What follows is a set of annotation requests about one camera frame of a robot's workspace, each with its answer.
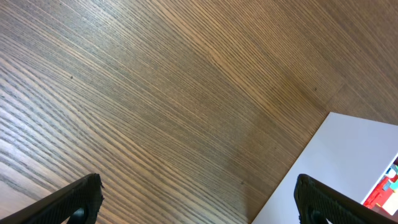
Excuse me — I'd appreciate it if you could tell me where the multicolour puzzle cube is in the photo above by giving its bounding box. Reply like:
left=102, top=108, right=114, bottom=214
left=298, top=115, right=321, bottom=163
left=381, top=164, right=398, bottom=216

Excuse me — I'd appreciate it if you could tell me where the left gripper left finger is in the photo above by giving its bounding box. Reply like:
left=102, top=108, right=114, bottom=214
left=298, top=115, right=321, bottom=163
left=1, top=173, right=104, bottom=224

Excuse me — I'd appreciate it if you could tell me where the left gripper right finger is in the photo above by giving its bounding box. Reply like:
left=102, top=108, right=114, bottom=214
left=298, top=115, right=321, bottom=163
left=294, top=174, right=397, bottom=224

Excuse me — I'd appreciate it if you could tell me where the red toy fire truck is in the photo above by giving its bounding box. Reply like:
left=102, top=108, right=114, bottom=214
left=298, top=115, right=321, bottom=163
left=363, top=175, right=397, bottom=208

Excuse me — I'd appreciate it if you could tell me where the white box pink interior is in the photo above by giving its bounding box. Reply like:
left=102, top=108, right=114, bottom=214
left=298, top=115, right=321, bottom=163
left=254, top=112, right=397, bottom=224

